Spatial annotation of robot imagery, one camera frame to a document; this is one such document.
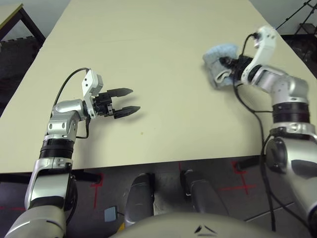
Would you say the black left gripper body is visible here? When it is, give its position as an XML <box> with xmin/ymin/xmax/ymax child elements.
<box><xmin>92</xmin><ymin>90</ymin><xmax>115</xmax><ymax>119</ymax></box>

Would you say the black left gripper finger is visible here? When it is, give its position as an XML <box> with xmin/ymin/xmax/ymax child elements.
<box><xmin>109</xmin><ymin>87</ymin><xmax>134</xmax><ymax>98</ymax></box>
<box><xmin>113</xmin><ymin>105</ymin><xmax>141</xmax><ymax>119</ymax></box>

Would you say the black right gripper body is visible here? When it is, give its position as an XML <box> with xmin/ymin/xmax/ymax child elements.
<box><xmin>224</xmin><ymin>56</ymin><xmax>250</xmax><ymax>81</ymax></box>

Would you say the light blue terry rag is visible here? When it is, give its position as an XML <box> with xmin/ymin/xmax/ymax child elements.
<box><xmin>202</xmin><ymin>43</ymin><xmax>243</xmax><ymax>89</ymax></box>

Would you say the black foam floor mat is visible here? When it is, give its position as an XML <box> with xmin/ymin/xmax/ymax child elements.
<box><xmin>281</xmin><ymin>33</ymin><xmax>317</xmax><ymax>73</ymax></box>
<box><xmin>0</xmin><ymin>36</ymin><xmax>42</xmax><ymax>118</ymax></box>

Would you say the black tripod stand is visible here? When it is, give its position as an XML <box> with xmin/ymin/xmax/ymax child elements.
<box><xmin>274</xmin><ymin>0</ymin><xmax>317</xmax><ymax>33</ymax></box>

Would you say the grey left robot leg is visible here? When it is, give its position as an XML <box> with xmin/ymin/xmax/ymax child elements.
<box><xmin>123</xmin><ymin>173</ymin><xmax>156</xmax><ymax>228</ymax></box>

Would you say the grey robot leg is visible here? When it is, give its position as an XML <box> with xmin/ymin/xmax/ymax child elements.
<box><xmin>179</xmin><ymin>169</ymin><xmax>230</xmax><ymax>219</ymax></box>
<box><xmin>123</xmin><ymin>173</ymin><xmax>156</xmax><ymax>228</ymax></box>

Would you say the grey-blue foot pedal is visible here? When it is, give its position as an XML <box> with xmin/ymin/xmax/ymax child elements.
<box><xmin>104</xmin><ymin>206</ymin><xmax>119</xmax><ymax>223</ymax></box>

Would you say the grey right robot leg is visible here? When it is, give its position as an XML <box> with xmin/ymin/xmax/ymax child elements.
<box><xmin>179</xmin><ymin>169</ymin><xmax>230</xmax><ymax>219</ymax></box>

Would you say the grey robot torso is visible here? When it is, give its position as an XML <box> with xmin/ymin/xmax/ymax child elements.
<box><xmin>107</xmin><ymin>212</ymin><xmax>313</xmax><ymax>238</ymax></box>

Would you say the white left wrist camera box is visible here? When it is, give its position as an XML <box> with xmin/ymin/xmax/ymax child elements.
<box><xmin>81</xmin><ymin>69</ymin><xmax>105</xmax><ymax>118</ymax></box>

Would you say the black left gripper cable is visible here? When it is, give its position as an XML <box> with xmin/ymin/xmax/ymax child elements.
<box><xmin>76</xmin><ymin>117</ymin><xmax>90</xmax><ymax>140</ymax></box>

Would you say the black left camera cable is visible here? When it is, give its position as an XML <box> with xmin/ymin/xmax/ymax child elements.
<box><xmin>53</xmin><ymin>67</ymin><xmax>90</xmax><ymax>108</ymax></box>

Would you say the side table with black frame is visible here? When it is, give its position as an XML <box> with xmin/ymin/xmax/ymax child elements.
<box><xmin>0</xmin><ymin>2</ymin><xmax>47</xmax><ymax>43</ymax></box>

